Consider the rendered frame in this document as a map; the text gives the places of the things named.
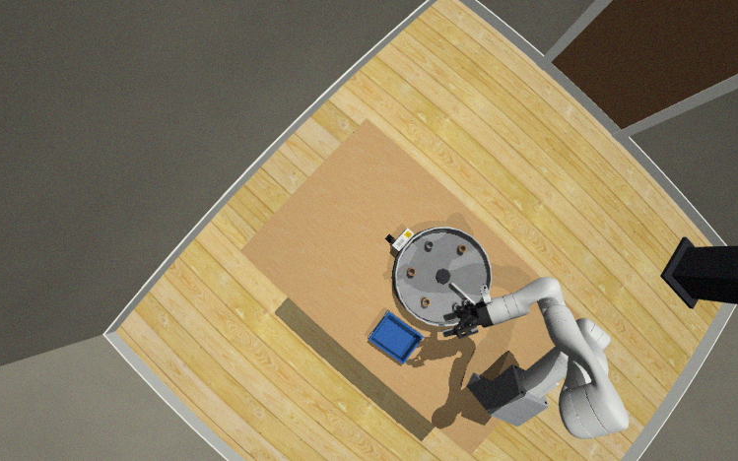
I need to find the blue crate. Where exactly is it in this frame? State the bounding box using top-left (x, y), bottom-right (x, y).
top-left (369, 309), bottom-right (424, 364)

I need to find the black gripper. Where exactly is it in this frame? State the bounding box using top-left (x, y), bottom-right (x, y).
top-left (441, 301), bottom-right (494, 339)

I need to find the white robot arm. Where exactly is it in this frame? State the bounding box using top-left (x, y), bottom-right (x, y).
top-left (480, 277), bottom-right (629, 439)

